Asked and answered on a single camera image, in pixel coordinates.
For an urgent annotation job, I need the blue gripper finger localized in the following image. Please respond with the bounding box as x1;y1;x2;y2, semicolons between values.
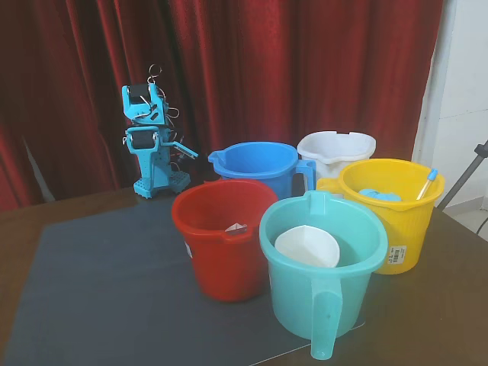
169;140;200;159

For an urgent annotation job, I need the blue plastic bucket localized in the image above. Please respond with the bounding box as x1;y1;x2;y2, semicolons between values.
207;141;317;199

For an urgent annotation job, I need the white folded paper boat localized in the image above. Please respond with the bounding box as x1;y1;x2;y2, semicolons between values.
224;220;249;236

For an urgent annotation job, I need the red plastic bucket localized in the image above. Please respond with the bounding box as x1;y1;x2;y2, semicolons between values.
170;178;279;303

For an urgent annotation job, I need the white plastic bucket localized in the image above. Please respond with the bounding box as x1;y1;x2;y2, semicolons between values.
297;130;377;180

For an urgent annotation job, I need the red curtain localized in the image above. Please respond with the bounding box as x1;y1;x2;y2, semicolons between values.
0;0;445;210

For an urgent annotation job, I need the white paper bowl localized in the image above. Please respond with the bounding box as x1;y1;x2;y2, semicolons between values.
274;224;342;268

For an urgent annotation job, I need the dark grey mat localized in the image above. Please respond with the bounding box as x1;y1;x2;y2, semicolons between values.
0;196;369;366

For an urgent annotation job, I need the teal plastic bucket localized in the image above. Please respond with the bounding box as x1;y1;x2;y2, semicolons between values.
258;190;390;361

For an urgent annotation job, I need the light blue glove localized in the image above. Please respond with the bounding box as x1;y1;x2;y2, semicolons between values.
358;187;403;203

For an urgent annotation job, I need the yellow plastic bucket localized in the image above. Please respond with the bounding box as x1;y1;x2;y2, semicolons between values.
315;158;446;275

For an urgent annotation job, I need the barcode label sticker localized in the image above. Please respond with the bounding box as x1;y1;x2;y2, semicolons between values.
387;243;407;265

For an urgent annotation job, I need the syringe with blue cap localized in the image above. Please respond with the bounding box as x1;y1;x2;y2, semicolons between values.
415;168;438;201

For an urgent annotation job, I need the grey tripod stand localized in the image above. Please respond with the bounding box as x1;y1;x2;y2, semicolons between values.
438;139;488;210

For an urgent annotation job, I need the thin black cable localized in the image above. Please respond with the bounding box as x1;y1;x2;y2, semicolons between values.
470;216;488;239

